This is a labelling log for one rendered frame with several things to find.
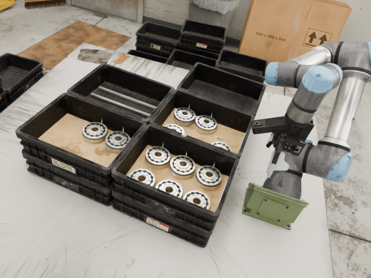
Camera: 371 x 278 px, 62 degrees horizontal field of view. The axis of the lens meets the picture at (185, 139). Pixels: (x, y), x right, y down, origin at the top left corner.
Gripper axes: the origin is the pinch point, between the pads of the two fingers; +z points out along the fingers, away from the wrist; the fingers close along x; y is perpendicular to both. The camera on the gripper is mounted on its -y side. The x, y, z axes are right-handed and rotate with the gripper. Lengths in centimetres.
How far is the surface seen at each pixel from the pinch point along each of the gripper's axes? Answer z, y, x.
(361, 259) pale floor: 97, 103, 47
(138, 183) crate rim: 14.4, -38.9, -12.4
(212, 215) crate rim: 13.4, -12.9, -17.3
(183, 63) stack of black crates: 61, -50, 173
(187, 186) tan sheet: 22.9, -22.2, 0.3
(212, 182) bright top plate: 19.5, -13.5, 2.6
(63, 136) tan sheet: 25, -77, 10
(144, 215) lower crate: 32.0, -34.9, -11.8
